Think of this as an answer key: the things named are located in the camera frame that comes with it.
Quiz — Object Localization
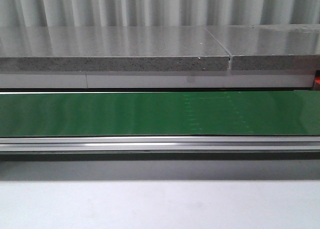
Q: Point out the grey stone slab left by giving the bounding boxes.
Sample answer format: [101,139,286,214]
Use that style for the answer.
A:
[0,26,229,72]

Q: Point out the grey stone slab right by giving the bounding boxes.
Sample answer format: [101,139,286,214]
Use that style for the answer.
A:
[206,24,320,72]

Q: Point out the red plastic tray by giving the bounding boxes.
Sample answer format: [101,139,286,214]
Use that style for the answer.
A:
[312,70,320,91]

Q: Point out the green conveyor belt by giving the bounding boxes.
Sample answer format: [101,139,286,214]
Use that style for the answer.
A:
[0,90,320,137]

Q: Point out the white corrugated curtain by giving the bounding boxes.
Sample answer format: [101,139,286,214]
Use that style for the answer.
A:
[0,0,320,27]

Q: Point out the grey stone slab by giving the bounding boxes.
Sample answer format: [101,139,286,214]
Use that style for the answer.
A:
[0,26,229,72]
[206,24,320,72]

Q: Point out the silver conveyor frame rail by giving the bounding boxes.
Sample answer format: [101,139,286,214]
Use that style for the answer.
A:
[0,135,320,154]

